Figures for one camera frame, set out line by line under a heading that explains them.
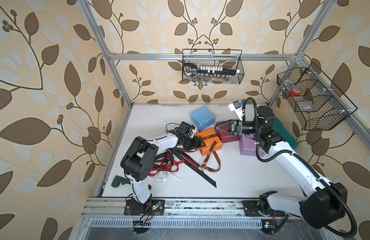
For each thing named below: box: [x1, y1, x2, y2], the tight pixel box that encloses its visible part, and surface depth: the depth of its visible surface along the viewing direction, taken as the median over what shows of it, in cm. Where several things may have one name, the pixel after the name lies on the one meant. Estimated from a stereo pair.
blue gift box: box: [190, 106, 216, 131], surface depth 107 cm
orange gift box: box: [195, 127, 223, 156], surface depth 92 cm
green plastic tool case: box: [272, 117, 298, 150], surface depth 102 cm
